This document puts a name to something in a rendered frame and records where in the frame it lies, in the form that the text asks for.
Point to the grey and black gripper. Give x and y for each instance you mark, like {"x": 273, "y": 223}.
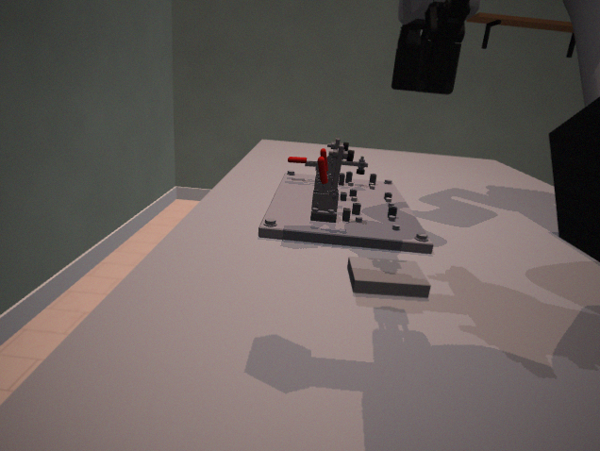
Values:
{"x": 436, "y": 68}

